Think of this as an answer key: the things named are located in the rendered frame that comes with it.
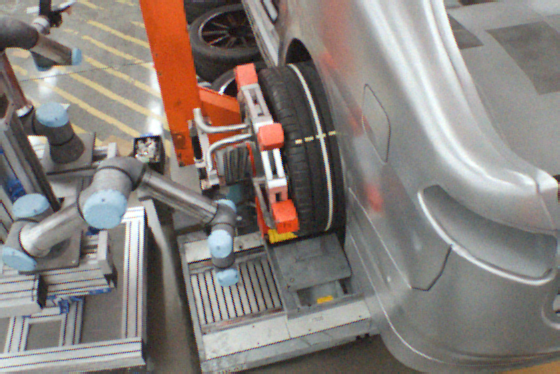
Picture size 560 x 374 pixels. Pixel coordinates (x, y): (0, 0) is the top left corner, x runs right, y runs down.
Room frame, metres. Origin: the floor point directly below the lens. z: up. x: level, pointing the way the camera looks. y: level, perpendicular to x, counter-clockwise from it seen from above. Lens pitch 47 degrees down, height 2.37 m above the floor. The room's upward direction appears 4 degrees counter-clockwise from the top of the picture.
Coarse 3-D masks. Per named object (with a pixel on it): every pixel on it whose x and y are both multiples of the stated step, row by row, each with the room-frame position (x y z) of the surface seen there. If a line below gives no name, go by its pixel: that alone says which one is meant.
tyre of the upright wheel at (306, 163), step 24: (264, 72) 1.72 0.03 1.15; (288, 72) 1.68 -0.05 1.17; (312, 72) 1.66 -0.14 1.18; (288, 96) 1.54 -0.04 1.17; (312, 96) 1.53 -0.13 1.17; (288, 120) 1.45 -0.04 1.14; (312, 120) 1.45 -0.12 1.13; (288, 144) 1.39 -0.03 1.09; (312, 144) 1.39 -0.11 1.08; (336, 144) 1.39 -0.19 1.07; (312, 168) 1.33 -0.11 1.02; (336, 168) 1.34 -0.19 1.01; (312, 192) 1.30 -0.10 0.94; (336, 192) 1.31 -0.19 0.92; (312, 216) 1.29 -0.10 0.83; (336, 216) 1.31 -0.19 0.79
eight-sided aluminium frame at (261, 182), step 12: (252, 84) 1.69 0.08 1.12; (240, 96) 1.75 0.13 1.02; (252, 96) 1.65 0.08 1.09; (240, 108) 1.80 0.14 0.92; (252, 108) 1.55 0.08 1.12; (264, 108) 1.55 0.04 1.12; (252, 120) 1.50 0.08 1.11; (264, 120) 1.48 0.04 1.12; (264, 156) 1.39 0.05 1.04; (276, 156) 1.39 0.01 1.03; (264, 168) 1.37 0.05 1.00; (276, 168) 1.38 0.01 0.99; (252, 180) 1.69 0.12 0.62; (264, 180) 1.68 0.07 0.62; (276, 180) 1.33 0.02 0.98; (276, 192) 1.32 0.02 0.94; (264, 204) 1.54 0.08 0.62; (264, 216) 1.48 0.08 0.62
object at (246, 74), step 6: (240, 66) 1.81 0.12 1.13; (246, 66) 1.81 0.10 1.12; (252, 66) 1.81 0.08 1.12; (240, 72) 1.79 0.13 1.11; (246, 72) 1.79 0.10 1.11; (252, 72) 1.79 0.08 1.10; (240, 78) 1.77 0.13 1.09; (246, 78) 1.77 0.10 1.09; (252, 78) 1.77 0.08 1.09; (240, 84) 1.75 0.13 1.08; (246, 84) 1.76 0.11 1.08
